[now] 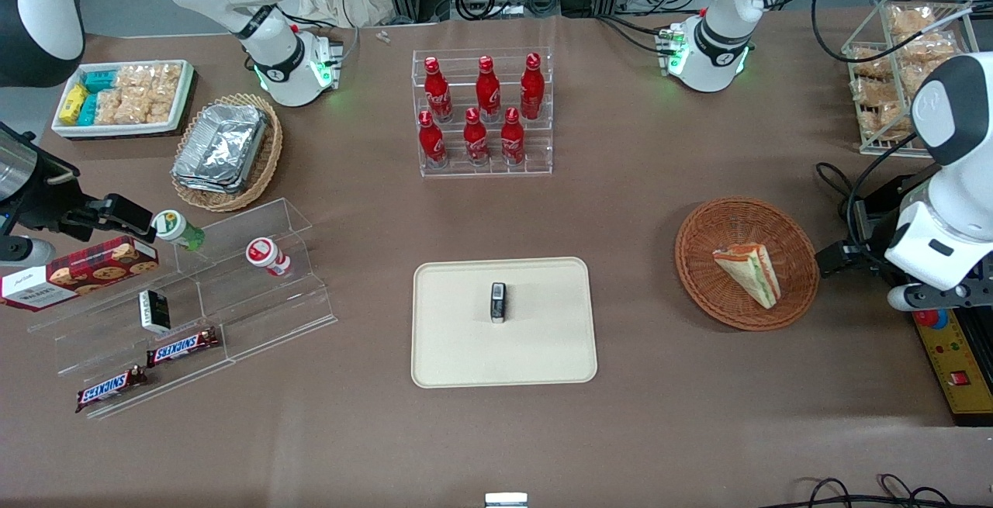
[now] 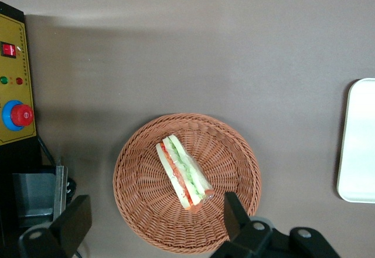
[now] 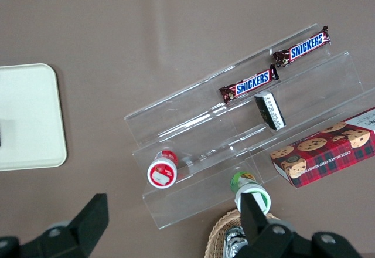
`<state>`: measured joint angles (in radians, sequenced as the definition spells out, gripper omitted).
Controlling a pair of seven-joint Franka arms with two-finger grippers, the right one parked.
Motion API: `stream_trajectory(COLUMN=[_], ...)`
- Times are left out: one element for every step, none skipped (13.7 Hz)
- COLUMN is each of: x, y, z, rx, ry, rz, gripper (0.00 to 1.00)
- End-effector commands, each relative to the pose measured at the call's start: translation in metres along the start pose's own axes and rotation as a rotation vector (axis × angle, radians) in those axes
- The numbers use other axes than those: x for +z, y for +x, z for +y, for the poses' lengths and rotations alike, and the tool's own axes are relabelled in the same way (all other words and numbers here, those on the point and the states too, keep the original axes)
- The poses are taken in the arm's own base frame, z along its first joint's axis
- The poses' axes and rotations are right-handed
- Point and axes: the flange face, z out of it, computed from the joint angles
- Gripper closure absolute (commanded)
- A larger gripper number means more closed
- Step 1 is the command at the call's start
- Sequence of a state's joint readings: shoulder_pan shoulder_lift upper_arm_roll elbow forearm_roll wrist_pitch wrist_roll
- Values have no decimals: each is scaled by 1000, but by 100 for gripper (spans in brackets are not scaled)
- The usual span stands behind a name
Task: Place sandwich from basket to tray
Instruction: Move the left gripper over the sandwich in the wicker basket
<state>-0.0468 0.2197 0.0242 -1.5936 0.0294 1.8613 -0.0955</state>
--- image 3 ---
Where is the woven wicker basket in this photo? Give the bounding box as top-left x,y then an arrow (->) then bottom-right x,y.
207,209 -> 282,258

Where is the small black snack box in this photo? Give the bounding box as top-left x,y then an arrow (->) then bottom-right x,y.
254,91 -> 287,131

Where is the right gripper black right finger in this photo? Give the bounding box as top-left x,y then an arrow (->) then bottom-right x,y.
234,193 -> 364,258

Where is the clear acrylic tiered shelf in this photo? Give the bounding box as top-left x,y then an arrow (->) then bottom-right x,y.
124,75 -> 266,231
208,22 -> 375,184

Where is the red tartan cookie box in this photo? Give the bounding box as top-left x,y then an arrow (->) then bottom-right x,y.
270,107 -> 375,189

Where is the red white-capped snack cup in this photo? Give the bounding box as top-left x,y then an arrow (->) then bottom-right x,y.
146,149 -> 179,188

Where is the green white-capped snack cup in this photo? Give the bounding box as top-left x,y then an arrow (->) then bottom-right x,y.
229,170 -> 272,215

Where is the cream plastic tray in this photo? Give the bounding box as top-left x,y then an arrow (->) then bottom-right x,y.
0,63 -> 68,172

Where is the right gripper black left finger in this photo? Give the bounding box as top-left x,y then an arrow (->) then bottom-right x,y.
0,193 -> 110,258

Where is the silver foil wrapped snack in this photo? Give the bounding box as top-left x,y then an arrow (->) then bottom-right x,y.
223,225 -> 250,258

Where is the Snickers chocolate bar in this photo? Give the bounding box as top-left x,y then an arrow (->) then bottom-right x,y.
272,25 -> 332,68
219,64 -> 280,104

